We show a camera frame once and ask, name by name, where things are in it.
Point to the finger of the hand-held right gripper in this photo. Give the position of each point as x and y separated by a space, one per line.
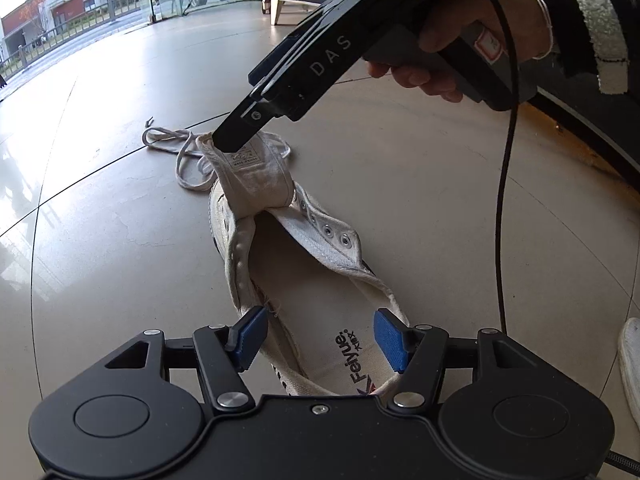
240 127

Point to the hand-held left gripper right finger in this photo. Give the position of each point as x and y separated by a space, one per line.
392 340

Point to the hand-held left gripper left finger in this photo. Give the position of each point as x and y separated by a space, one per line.
252 335

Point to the white canvas shoe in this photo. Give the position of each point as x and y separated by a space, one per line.
300 280

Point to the white shoelace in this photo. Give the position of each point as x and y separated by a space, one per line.
167 133

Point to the person's right hand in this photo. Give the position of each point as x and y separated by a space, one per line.
450 10

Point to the stone railing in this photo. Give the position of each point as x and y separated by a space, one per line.
75 22

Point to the white mesh sneaker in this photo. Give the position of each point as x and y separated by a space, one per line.
631 365

